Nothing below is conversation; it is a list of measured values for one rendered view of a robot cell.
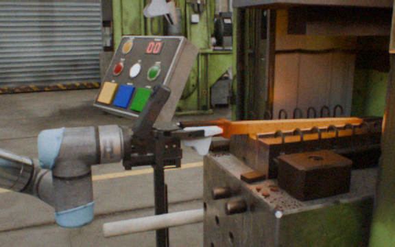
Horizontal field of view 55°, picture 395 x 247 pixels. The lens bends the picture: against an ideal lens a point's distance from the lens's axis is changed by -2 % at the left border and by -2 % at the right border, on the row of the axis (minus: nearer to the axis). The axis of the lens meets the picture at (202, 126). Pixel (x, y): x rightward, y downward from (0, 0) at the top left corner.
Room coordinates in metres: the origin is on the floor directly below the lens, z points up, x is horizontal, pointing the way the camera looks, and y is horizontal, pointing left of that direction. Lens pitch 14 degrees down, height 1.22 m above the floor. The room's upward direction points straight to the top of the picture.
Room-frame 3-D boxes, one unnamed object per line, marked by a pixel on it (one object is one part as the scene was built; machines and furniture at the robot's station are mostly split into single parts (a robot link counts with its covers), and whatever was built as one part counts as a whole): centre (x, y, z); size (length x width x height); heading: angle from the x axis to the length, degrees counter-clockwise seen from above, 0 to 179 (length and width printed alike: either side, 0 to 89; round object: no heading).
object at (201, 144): (0.78, 0.00, 0.99); 0.09 x 0.03 x 0.06; 107
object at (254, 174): (0.76, -0.11, 0.92); 0.04 x 0.03 x 0.01; 120
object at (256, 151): (0.93, -0.30, 0.96); 0.42 x 0.20 x 0.09; 110
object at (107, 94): (1.34, 0.33, 1.01); 0.07 x 0.05 x 0.07; 45
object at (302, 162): (0.71, -0.22, 0.95); 0.12 x 0.08 x 0.06; 110
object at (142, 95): (1.20, 0.19, 1.01); 0.07 x 0.05 x 0.07; 45
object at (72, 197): (0.72, 0.27, 0.90); 0.11 x 0.08 x 0.11; 49
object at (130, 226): (1.15, 0.10, 0.62); 0.44 x 0.05 x 0.05; 110
